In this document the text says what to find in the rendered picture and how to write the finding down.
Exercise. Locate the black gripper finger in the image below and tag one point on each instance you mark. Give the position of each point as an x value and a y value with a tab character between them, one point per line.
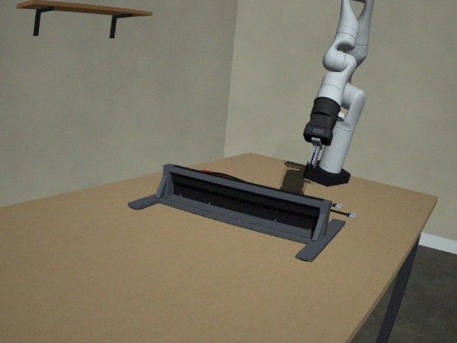
313	151
317	152

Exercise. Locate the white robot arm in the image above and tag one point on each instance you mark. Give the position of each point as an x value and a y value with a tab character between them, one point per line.
353	41

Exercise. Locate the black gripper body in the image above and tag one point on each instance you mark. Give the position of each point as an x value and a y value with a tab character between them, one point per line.
324	115

